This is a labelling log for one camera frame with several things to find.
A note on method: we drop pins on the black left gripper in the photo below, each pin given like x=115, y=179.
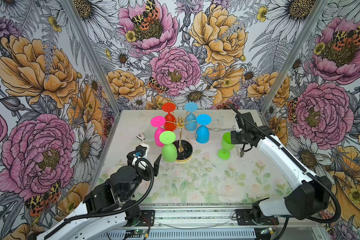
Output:
x=149, y=172

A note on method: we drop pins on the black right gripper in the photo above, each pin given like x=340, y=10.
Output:
x=234, y=140

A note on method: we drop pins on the green wine glass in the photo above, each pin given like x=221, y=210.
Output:
x=169, y=150
x=227, y=146

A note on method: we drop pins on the blue wine glass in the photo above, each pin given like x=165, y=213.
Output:
x=202, y=132
x=191, y=119

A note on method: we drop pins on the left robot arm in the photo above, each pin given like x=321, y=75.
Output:
x=112, y=204

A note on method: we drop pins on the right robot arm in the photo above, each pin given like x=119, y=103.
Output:
x=311, y=196

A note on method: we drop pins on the gold wine glass rack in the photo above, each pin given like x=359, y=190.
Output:
x=183, y=144

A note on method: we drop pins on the pink wine glass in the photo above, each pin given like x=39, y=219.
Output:
x=158, y=122

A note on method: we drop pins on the red wine glass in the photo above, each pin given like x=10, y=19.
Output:
x=170, y=118

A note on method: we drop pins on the small metal binder clip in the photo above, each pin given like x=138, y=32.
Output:
x=240, y=152

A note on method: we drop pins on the brown paper cup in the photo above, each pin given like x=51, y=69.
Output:
x=114, y=170

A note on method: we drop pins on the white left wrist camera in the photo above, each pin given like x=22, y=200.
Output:
x=141, y=151

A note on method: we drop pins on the right aluminium corner post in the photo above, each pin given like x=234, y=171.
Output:
x=308, y=27

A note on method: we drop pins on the aluminium corner post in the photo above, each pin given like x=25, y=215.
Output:
x=85, y=41
x=308, y=27

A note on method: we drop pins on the aluminium front rail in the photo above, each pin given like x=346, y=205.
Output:
x=197, y=223

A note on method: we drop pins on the left aluminium corner post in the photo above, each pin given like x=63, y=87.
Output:
x=85, y=41

